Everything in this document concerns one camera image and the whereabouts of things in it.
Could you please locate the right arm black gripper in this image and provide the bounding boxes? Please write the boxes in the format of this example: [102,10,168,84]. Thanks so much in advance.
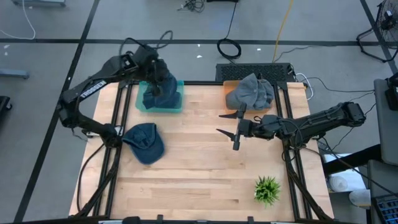
[216,101,283,152]

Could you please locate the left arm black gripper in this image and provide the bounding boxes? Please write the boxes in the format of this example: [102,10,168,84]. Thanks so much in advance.
[132,44,171,96]

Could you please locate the dark grey cloth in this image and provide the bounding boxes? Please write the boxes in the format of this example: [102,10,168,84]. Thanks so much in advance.
[260,79,275,110]

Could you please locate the teal plastic bin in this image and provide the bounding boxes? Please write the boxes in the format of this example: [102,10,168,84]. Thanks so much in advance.
[135,79,185,114]

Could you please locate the orange plastic bin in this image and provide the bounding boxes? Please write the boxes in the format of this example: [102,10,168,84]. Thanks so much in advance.
[223,80,276,113]

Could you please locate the black perforated computer case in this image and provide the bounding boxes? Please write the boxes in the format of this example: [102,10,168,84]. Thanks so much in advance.
[215,62,295,83]

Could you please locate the green plant in white pot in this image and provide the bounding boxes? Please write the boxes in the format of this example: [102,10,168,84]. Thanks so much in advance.
[253,175,282,208]

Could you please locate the white roll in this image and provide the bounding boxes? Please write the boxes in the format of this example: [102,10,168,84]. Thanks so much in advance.
[328,175,348,192]
[348,189,371,208]

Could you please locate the black beam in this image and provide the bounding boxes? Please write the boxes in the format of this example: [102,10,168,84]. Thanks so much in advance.
[322,144,382,175]

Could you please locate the grey stand foot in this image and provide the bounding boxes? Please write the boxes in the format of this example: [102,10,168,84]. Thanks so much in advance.
[0,68,30,80]
[11,0,67,7]

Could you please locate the black object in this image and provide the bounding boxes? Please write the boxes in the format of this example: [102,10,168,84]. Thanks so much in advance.
[0,95,12,118]

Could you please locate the grey side table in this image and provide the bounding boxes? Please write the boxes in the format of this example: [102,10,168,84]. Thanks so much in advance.
[374,77,398,166]

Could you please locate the black device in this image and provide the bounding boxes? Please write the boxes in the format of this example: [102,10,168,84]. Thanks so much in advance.
[385,73,398,111]

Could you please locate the black floor fan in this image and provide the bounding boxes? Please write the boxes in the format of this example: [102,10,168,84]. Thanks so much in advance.
[356,0,398,63]

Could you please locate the black aluminium rail frame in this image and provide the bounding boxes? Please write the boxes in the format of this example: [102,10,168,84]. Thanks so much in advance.
[74,70,335,224]

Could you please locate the black coiled cable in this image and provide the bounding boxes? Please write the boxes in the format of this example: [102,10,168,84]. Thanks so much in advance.
[216,1,243,62]

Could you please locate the black cable bundle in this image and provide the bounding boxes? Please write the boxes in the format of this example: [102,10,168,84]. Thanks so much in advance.
[177,0,206,12]

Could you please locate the yellow power cable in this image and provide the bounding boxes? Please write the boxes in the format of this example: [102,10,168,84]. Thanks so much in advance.
[272,0,295,63]

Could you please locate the black floor cable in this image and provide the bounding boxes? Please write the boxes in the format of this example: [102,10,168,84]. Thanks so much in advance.
[300,76,376,94]

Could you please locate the white floor cable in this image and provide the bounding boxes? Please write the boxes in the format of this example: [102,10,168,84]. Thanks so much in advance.
[0,0,37,40]

